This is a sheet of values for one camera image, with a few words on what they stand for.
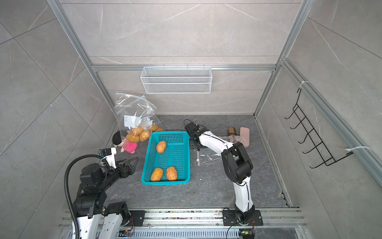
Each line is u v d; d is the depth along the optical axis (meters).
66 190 0.45
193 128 0.76
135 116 0.88
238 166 0.52
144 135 0.92
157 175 0.83
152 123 0.97
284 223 0.74
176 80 1.01
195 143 0.70
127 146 0.95
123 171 0.60
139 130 0.91
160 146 0.95
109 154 0.60
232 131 1.07
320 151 0.64
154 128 1.01
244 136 1.07
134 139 0.93
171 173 0.84
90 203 0.46
